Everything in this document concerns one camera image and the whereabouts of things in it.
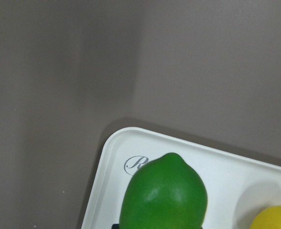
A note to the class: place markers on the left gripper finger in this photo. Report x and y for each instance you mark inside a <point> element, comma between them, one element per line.
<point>115,226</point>

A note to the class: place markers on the green lime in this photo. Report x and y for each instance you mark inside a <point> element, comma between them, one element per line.
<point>165,193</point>

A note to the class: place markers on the yellow lemon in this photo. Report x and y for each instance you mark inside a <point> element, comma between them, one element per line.
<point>269,218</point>

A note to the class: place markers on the white rabbit tray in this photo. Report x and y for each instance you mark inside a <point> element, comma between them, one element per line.
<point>238,188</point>

